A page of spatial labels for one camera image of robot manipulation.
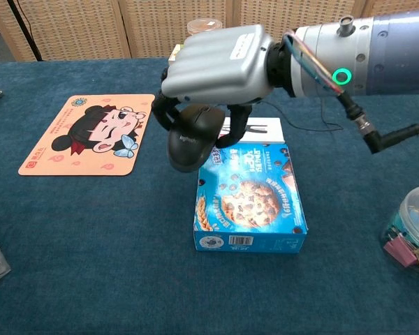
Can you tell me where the wicker folding screen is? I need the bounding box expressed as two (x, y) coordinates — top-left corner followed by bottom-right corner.
(0, 0), (419, 62)

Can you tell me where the blue cookie box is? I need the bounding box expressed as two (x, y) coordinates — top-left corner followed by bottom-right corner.
(193, 142), (309, 255)

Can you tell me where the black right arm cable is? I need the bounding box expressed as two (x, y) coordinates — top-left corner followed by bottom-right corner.
(337, 90), (419, 154)

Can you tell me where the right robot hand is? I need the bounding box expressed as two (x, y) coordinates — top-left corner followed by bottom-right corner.
(151, 24), (294, 149)

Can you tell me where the black computer mouse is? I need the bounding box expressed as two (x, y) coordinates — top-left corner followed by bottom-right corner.
(166, 105), (226, 174)

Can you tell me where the white nut snack box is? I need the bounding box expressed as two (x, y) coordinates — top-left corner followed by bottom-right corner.
(168, 43), (186, 67)

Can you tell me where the clear jar of binder clips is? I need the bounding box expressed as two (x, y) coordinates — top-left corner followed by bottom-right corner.
(380, 184), (419, 280)

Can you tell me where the cartoon girl mouse pad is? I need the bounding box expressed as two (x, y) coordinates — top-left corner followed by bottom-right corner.
(17, 94), (156, 177)

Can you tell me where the clear plastic snack jar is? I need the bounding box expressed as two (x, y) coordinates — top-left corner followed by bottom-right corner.
(186, 17), (224, 36)

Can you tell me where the blue felt table cloth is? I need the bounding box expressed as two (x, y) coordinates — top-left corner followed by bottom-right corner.
(0, 51), (419, 335)

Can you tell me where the white box with stapler print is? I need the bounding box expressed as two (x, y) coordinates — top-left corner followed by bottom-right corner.
(216, 117), (286, 144)

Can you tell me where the black tripod stand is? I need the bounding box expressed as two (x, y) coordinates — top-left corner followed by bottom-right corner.
(6, 0), (43, 62)

